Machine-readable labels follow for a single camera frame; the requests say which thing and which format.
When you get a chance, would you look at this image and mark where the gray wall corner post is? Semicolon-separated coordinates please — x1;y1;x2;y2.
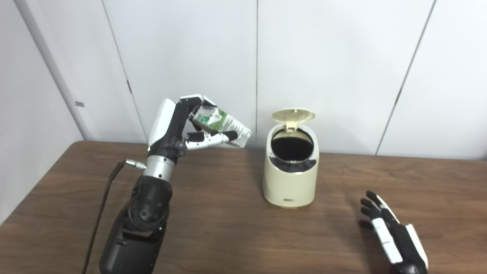
13;0;94;141

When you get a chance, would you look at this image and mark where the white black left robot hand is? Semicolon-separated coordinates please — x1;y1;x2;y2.
146;94;238;164

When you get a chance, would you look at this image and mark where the round cream bin lid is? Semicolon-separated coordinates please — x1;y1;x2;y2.
272;108;316;132

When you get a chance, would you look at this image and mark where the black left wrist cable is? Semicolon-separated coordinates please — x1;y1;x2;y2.
82;160;147;274

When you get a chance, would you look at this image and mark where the green white milk carton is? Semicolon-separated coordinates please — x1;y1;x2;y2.
191;106;252;148

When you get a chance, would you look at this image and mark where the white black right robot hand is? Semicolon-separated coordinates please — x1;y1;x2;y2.
359;191;429;274

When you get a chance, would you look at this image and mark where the cream-colored bin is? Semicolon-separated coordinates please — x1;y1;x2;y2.
263;123;320;209

